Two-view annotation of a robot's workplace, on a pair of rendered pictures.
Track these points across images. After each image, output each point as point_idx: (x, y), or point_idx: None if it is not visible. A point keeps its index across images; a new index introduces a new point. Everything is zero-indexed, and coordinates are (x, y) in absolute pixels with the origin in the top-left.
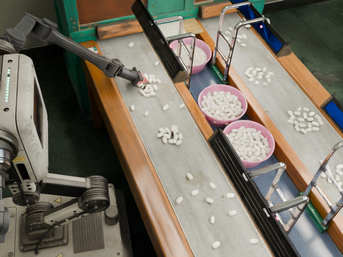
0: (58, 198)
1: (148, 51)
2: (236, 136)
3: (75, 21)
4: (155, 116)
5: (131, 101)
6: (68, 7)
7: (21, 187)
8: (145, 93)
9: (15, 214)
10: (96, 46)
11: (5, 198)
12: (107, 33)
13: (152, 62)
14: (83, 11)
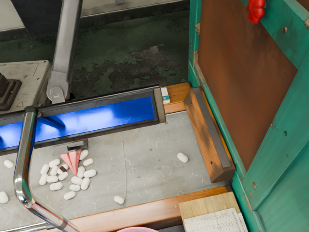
0: (22, 104)
1: (163, 189)
2: None
3: (192, 49)
4: (0, 178)
5: (47, 147)
6: (191, 18)
7: None
8: (46, 167)
9: (25, 78)
10: (179, 103)
11: (44, 71)
12: (190, 108)
13: (126, 194)
14: (202, 48)
